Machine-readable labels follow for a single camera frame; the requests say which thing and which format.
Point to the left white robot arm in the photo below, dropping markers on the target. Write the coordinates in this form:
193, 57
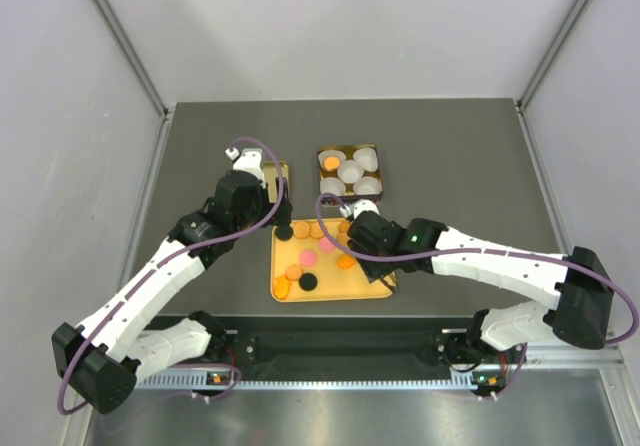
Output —
102, 358

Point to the right aluminium frame post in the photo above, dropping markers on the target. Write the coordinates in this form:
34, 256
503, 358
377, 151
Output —
559, 40

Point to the orange fish cookie right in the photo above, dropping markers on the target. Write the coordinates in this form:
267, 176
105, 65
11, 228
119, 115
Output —
346, 261

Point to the black sandwich cookie top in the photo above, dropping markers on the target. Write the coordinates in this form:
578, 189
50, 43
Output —
284, 233

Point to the front-right white paper cup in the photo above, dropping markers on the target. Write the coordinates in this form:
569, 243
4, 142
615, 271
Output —
367, 186

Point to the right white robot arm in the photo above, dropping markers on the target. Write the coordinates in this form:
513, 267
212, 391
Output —
565, 295

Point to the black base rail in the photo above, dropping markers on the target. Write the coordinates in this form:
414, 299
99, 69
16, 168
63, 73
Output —
349, 353

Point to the orange round biscuit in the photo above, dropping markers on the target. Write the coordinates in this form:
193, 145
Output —
343, 239

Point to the metal serving tongs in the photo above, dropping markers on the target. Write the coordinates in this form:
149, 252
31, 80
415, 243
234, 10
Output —
395, 286

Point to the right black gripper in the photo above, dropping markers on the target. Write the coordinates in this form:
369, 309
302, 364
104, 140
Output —
374, 271

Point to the gold tin lid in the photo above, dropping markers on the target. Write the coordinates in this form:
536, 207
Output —
272, 178

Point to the orange fish cookie left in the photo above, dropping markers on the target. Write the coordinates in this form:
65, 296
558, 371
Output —
281, 287

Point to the front-left white paper cup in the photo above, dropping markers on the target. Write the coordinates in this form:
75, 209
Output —
332, 185

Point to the yellow plastic tray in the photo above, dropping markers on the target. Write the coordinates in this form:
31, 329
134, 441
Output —
334, 284

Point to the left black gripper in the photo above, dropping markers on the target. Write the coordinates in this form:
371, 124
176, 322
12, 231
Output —
269, 207

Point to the black sandwich cookie bottom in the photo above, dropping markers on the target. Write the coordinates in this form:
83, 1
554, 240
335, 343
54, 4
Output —
308, 282

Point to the left aluminium frame post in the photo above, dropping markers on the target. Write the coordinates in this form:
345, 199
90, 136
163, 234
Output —
126, 47

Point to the black sandwich cookie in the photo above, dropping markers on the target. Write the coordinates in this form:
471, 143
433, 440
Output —
284, 233
308, 282

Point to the aluminium frame post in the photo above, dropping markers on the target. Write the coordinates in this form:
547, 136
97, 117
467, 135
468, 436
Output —
126, 47
559, 40

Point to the centre white paper cup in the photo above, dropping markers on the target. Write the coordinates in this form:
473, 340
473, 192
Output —
350, 172

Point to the back-right white paper cup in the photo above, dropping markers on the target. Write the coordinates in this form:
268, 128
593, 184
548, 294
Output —
367, 158

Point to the orange fish cookie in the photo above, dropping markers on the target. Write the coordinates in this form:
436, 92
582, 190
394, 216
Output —
346, 261
281, 287

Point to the square cookie tin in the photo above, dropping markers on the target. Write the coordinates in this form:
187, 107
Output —
349, 196

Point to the peach round scalloped cookie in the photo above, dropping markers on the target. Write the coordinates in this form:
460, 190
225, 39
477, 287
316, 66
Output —
294, 272

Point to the pink sandwich cookie lower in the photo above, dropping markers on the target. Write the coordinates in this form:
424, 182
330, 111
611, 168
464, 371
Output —
308, 258

